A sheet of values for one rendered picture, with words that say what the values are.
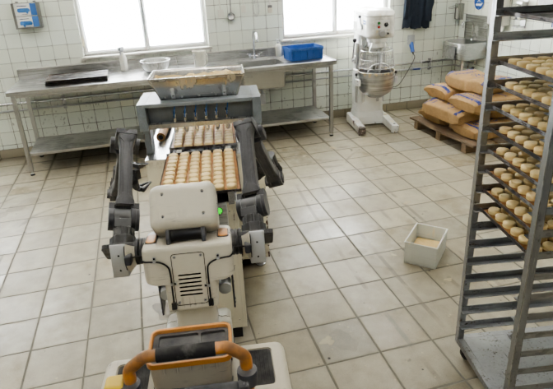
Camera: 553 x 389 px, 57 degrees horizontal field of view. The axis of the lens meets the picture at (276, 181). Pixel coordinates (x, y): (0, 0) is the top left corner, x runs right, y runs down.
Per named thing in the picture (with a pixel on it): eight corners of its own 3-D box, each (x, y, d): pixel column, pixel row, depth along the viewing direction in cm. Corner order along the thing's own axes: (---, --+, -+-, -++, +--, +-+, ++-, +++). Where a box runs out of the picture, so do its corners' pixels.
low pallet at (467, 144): (409, 125, 621) (409, 117, 616) (465, 117, 641) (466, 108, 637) (471, 156, 515) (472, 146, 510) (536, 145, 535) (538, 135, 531)
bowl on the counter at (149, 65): (141, 76, 535) (139, 63, 530) (141, 70, 565) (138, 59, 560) (172, 72, 543) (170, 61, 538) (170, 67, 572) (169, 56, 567)
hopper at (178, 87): (155, 92, 320) (152, 70, 315) (243, 85, 325) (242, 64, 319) (150, 104, 294) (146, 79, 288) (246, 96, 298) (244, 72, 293)
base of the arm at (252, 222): (236, 235, 164) (273, 232, 165) (234, 213, 168) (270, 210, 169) (237, 246, 172) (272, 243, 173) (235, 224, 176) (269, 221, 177)
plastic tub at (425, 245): (415, 242, 365) (416, 222, 359) (446, 248, 355) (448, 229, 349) (402, 262, 342) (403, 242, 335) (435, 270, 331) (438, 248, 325)
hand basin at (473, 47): (501, 90, 604) (513, -7, 562) (473, 94, 596) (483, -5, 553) (453, 76, 693) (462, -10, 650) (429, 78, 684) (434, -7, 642)
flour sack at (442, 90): (442, 104, 560) (443, 89, 553) (422, 95, 597) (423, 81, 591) (498, 97, 576) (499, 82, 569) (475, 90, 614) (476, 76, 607)
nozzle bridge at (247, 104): (151, 143, 335) (142, 92, 322) (259, 135, 341) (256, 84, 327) (144, 160, 305) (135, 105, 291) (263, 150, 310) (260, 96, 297)
